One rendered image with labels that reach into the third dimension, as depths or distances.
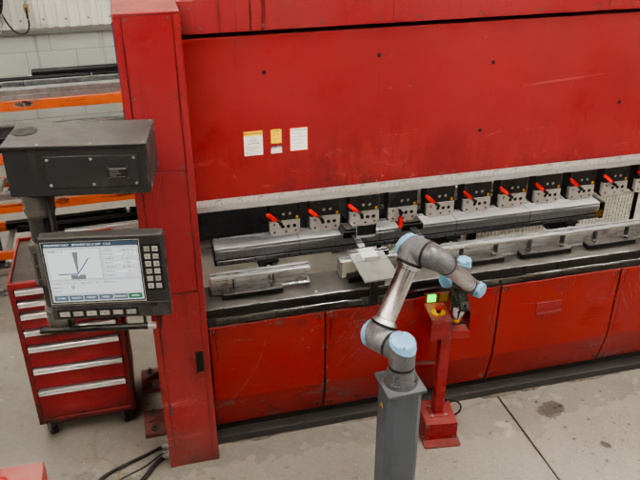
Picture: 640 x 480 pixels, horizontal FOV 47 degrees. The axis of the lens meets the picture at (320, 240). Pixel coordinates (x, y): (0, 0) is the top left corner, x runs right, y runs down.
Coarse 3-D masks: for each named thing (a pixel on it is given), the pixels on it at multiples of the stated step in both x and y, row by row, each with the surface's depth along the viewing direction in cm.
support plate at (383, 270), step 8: (352, 256) 376; (360, 256) 376; (384, 256) 376; (360, 264) 370; (368, 264) 370; (376, 264) 370; (384, 264) 370; (360, 272) 362; (368, 272) 362; (376, 272) 362; (384, 272) 362; (392, 272) 362; (368, 280) 356; (376, 280) 357; (384, 280) 358
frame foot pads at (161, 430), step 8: (144, 376) 445; (152, 376) 442; (144, 384) 439; (152, 384) 436; (144, 392) 434; (152, 392) 436; (144, 416) 415; (152, 416) 414; (160, 416) 410; (152, 424) 409; (160, 424) 409; (152, 432) 403; (160, 432) 403
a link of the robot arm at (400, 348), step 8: (392, 336) 315; (400, 336) 316; (408, 336) 316; (384, 344) 317; (392, 344) 312; (400, 344) 312; (408, 344) 312; (384, 352) 318; (392, 352) 314; (400, 352) 311; (408, 352) 311; (392, 360) 315; (400, 360) 313; (408, 360) 313; (392, 368) 317; (400, 368) 315; (408, 368) 315
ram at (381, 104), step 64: (192, 64) 310; (256, 64) 317; (320, 64) 324; (384, 64) 332; (448, 64) 339; (512, 64) 348; (576, 64) 356; (192, 128) 323; (256, 128) 331; (320, 128) 338; (384, 128) 346; (448, 128) 355; (512, 128) 364; (576, 128) 373; (256, 192) 346
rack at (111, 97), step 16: (112, 32) 509; (64, 96) 476; (80, 96) 477; (96, 96) 480; (112, 96) 482; (0, 160) 482; (0, 208) 496; (16, 208) 499; (0, 224) 550; (0, 240) 556; (0, 256) 512
